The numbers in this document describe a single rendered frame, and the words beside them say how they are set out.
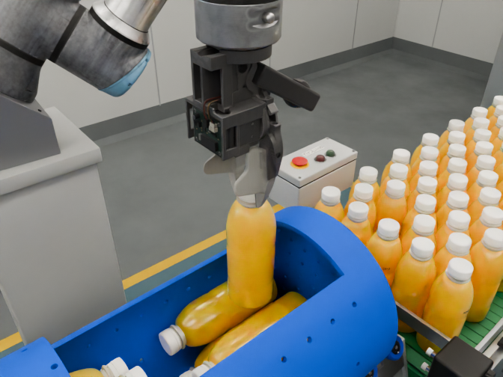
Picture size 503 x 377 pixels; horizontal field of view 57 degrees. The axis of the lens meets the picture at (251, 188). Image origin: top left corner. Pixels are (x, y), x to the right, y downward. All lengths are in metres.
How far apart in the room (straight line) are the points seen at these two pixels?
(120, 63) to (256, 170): 0.66
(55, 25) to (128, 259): 1.59
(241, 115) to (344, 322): 0.30
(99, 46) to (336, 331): 0.81
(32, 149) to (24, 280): 0.35
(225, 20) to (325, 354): 0.40
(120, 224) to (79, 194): 1.52
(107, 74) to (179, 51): 2.63
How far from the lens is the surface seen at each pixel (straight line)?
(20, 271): 1.31
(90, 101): 3.54
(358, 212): 0.93
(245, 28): 0.47
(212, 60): 0.48
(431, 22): 5.45
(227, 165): 0.61
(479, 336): 1.05
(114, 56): 1.14
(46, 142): 1.18
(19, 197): 1.20
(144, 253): 2.53
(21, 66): 1.16
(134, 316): 0.74
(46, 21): 1.14
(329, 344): 0.61
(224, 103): 0.50
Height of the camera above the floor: 1.65
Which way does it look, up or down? 34 degrees down
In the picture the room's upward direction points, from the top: straight up
